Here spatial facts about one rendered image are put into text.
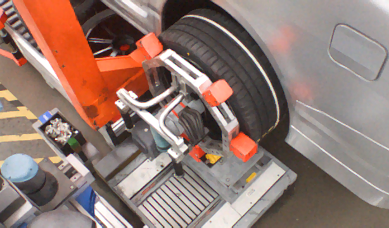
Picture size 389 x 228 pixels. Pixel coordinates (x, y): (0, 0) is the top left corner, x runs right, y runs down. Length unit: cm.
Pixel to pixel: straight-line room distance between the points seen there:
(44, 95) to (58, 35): 152
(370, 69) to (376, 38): 11
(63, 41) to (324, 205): 170
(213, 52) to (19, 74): 212
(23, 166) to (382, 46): 127
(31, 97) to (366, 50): 255
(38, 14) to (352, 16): 110
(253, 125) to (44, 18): 91
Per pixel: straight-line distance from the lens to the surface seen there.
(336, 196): 265
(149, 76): 196
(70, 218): 110
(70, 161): 196
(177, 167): 174
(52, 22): 175
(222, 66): 162
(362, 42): 124
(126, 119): 189
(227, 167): 241
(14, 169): 170
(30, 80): 341
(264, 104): 171
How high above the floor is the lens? 240
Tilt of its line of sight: 57 degrees down
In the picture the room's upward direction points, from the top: 9 degrees counter-clockwise
